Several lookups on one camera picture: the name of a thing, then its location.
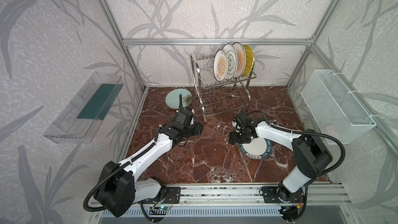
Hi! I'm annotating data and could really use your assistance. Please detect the white plate green rim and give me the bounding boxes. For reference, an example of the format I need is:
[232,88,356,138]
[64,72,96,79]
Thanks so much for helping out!
[238,138,273,160]

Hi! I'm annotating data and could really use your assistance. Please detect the light green flower plate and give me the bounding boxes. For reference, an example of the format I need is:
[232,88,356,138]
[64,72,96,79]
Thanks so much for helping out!
[165,88,193,110]

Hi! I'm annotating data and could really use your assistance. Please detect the large orange sun plate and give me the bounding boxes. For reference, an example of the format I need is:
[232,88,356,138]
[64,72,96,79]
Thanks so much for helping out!
[232,42,246,78]

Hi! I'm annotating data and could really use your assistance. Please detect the small orange sun plate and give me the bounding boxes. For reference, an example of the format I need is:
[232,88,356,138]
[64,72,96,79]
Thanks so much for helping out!
[213,49,228,82]

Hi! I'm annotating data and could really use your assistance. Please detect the yellow green striped plate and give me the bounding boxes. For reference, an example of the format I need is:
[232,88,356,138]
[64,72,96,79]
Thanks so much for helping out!
[242,45,255,77]

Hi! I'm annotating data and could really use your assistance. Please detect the white plate green emblem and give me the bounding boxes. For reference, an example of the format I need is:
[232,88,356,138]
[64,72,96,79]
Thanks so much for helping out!
[223,44,237,80]

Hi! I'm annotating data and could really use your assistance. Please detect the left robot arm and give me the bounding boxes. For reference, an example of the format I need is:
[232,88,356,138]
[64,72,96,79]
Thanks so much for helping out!
[83,107,203,217]

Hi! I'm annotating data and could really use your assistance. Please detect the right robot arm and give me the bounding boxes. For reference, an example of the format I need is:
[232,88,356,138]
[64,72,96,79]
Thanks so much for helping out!
[229,113,333,202]

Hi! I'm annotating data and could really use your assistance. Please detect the stainless steel dish rack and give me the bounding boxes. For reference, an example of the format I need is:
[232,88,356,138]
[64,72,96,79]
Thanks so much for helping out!
[190,54,257,122]

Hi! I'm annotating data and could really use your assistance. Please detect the clear plastic tray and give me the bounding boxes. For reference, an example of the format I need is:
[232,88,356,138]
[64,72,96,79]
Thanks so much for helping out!
[44,72,124,144]

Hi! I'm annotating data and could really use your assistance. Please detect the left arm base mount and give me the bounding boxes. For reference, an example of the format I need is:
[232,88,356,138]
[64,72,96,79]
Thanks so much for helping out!
[142,186,181,204]

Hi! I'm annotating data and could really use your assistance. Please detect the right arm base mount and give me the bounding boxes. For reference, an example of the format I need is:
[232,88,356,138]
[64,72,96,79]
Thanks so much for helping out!
[259,186,304,204]

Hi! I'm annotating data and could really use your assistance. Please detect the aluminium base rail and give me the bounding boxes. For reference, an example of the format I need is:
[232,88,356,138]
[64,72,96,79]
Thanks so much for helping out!
[90,183,352,207]

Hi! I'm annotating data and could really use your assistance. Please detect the white wire mesh basket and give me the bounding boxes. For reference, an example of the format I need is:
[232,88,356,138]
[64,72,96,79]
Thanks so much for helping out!
[301,69,377,144]

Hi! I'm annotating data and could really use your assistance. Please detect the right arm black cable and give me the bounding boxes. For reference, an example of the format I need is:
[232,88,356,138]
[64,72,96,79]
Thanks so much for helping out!
[245,110,346,176]

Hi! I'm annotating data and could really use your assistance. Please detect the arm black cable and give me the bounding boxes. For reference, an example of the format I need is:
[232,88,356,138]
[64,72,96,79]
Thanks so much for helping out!
[82,94,187,212]
[245,110,346,176]

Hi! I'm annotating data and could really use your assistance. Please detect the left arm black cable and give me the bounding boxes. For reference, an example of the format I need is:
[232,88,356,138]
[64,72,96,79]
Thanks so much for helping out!
[82,94,187,212]

